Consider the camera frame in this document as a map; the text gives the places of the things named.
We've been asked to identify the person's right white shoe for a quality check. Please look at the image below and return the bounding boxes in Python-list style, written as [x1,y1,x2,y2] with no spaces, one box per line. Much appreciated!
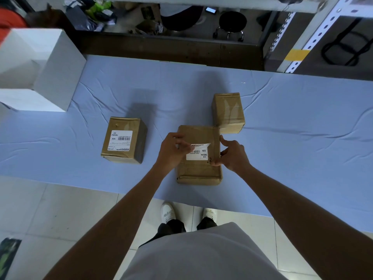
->
[203,207,218,221]

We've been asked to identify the person's white shoe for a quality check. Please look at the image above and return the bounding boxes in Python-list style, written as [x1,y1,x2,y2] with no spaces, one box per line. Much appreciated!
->
[160,201,177,224]
[203,207,218,221]

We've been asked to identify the long gray shelf board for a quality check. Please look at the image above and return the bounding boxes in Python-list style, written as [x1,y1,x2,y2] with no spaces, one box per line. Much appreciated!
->
[67,0,321,14]

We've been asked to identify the person's left white shoe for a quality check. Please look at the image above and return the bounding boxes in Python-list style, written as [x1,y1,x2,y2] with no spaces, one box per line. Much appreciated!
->
[160,201,177,224]

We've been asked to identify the yellow tape strip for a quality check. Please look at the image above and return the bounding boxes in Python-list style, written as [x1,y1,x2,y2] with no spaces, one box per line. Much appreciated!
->
[284,49,311,61]

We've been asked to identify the person's dark trousers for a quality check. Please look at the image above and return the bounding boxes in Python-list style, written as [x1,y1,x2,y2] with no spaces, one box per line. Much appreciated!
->
[138,217,218,248]

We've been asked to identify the white barcode label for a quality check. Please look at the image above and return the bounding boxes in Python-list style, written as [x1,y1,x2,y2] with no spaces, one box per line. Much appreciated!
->
[186,143,211,161]
[108,130,133,151]

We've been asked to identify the person's white shirt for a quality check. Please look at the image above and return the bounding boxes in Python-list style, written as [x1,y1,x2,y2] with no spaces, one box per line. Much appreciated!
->
[119,222,289,280]

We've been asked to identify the white bin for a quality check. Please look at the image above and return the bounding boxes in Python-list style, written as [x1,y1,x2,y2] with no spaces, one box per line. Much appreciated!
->
[0,28,87,113]

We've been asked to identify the medium brown cardboard box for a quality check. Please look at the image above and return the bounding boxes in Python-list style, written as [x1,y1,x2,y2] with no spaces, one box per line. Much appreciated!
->
[101,117,148,165]

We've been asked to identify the blue table cloth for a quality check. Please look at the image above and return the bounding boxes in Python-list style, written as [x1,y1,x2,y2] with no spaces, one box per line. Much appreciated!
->
[0,54,373,233]

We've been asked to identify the red plastic chair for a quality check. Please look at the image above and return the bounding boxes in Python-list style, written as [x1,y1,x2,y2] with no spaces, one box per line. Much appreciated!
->
[0,8,27,46]

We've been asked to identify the dark green bag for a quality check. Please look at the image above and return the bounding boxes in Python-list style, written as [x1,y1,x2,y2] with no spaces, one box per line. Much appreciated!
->
[0,237,23,280]

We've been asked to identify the person's right forearm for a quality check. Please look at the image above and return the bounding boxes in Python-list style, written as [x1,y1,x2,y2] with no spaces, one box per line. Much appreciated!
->
[239,165,373,280]

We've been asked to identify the bright green bag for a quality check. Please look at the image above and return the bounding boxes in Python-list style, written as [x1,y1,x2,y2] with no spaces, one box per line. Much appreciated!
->
[87,0,113,19]

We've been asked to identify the person's left hand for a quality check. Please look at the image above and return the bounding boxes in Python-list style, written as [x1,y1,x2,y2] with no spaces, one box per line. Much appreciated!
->
[154,132,195,174]

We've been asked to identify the large cardboard box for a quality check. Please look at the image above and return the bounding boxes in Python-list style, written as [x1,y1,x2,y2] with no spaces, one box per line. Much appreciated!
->
[176,125,223,186]

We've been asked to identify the white perforated shelf post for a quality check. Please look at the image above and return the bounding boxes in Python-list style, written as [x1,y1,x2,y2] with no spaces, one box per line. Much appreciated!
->
[269,12,296,52]
[277,0,363,74]

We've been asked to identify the gray plastic bag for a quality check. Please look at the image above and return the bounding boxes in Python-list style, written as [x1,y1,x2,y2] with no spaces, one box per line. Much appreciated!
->
[65,5,104,32]

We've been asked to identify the black wire stand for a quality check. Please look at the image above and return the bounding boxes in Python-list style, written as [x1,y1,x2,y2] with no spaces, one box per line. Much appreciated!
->
[320,17,373,67]

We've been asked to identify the black rolling stool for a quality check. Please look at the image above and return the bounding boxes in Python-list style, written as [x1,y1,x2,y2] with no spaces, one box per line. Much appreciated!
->
[213,10,248,43]

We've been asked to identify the small brown cardboard box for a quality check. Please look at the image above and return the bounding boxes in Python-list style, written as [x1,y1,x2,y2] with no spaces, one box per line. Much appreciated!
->
[212,93,246,135]

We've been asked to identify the person's right hand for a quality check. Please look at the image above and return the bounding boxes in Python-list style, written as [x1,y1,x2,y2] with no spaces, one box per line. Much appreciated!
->
[210,135,252,176]

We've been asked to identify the person's left forearm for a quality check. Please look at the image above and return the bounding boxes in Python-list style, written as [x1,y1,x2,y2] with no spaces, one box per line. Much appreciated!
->
[44,167,169,280]

